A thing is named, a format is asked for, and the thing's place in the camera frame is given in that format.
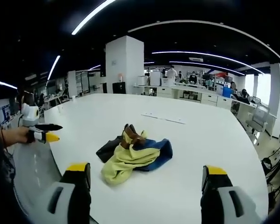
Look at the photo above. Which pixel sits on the white drawer cabinet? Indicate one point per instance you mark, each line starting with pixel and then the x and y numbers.
pixel 209 98
pixel 164 92

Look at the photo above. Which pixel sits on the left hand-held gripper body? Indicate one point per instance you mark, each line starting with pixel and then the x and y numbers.
pixel 30 114

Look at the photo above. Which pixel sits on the white office chair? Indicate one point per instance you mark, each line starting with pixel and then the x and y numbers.
pixel 257 116

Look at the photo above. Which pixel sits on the white appliance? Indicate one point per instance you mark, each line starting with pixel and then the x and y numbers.
pixel 155 78
pixel 141 80

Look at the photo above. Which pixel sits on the blue box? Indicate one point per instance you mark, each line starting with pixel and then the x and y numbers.
pixel 226 91

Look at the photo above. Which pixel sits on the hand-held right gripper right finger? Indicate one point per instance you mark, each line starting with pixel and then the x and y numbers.
pixel 224 200

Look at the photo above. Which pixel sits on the orange bottle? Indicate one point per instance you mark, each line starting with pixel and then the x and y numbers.
pixel 120 77

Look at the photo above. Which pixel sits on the straight ceiling light strip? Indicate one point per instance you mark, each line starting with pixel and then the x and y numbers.
pixel 93 17
pixel 53 67

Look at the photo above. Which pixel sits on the white storage box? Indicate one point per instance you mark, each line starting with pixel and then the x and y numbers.
pixel 167 81

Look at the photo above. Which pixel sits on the person's dark clothing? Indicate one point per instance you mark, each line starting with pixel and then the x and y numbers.
pixel 0 182

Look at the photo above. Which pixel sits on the black cabinet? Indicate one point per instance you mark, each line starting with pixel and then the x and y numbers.
pixel 119 88

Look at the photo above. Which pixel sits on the yellow blue brown garment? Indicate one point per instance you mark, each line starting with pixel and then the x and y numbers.
pixel 130 156

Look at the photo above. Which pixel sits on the blue wall poster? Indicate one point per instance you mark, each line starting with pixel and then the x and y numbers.
pixel 4 112

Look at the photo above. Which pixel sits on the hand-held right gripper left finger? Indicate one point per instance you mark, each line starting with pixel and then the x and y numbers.
pixel 67 200

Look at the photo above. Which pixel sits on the curved ceiling light strip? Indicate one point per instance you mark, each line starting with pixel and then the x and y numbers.
pixel 212 26
pixel 207 56

